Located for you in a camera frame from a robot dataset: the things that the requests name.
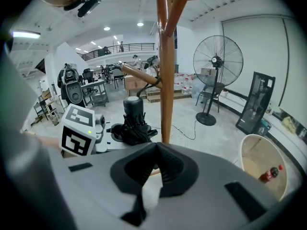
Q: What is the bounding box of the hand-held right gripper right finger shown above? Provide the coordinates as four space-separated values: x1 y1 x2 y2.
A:
155 142 200 199

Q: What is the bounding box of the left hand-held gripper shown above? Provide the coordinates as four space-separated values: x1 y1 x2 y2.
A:
59 103 159 157

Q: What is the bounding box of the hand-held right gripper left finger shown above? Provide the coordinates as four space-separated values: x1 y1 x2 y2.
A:
110 142 159 227

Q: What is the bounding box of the black umbrella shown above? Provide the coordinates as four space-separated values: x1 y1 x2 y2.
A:
119 77 162 146

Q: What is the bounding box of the wooden coat stand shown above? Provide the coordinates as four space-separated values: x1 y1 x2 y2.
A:
120 0 200 145

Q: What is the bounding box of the person's left forearm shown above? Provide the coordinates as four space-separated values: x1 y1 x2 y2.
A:
24 130 63 158

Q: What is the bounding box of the wooden step platform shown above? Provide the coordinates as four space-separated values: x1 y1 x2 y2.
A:
145 89 192 104

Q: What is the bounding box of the wooden cabinet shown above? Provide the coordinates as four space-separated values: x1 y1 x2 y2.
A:
124 75 147 97

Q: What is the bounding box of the grey metal table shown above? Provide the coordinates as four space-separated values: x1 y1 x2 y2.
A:
81 80 109 107

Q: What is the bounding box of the group of water jugs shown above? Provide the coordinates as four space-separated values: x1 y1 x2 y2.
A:
173 71 195 95

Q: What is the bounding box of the white round bin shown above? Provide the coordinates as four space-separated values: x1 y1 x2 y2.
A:
239 134 288 202

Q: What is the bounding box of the black office chair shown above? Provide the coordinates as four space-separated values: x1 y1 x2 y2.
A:
82 68 94 84

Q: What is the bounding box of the black and white robot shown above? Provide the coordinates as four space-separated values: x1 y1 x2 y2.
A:
57 62 86 108

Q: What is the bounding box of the black balcony railing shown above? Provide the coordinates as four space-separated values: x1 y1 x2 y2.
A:
82 42 155 61

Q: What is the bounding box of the dark wicker chair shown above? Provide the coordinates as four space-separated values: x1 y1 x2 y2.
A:
195 82 226 114

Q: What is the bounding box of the red soda bottle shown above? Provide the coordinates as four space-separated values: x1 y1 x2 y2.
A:
258 164 284 184

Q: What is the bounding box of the metal shelf rack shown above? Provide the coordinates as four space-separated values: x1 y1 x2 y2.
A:
33 93 62 127

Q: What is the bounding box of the green bucket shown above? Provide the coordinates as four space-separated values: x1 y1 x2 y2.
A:
258 119 272 137

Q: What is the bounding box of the black framed leaning mirror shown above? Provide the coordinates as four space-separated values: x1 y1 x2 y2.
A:
235 71 276 137

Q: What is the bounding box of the person's grey shirt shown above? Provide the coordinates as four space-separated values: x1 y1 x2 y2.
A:
0 42 80 230

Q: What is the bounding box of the yellow cloth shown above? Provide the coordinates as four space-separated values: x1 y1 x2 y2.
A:
281 115 297 134

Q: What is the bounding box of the white roller screen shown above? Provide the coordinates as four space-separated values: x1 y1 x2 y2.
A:
221 14 292 108

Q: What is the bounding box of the long ceiling light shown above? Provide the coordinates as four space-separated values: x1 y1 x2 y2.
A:
11 31 42 39

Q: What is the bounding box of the white floor cable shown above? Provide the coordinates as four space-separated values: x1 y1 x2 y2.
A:
170 120 197 140

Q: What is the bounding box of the black standing pedestal fan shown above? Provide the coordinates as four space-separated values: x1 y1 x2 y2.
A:
193 34 244 127

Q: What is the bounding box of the black head-mounted camera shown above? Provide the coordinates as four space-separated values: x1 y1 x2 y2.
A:
63 0 102 18

